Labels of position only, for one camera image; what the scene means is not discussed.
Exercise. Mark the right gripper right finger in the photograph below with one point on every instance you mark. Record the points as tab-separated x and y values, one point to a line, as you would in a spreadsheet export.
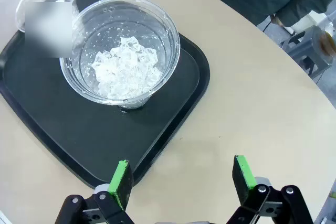
245	179

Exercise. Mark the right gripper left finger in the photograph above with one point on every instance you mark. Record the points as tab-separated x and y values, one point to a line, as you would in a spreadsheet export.
118	190

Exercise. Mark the clear plastic cup with ice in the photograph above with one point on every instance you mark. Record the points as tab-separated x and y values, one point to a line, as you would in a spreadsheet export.
126	72

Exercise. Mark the person's left forearm dark sleeve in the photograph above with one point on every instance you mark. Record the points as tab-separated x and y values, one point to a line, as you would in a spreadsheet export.
302	3

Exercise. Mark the person's left hand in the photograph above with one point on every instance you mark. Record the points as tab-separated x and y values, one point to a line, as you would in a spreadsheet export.
278	20

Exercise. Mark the black plastic serving tray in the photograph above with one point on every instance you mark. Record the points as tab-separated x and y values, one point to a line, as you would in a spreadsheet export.
65	119

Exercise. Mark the grey plastic step stool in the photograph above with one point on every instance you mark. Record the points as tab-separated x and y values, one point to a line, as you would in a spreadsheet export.
309	51

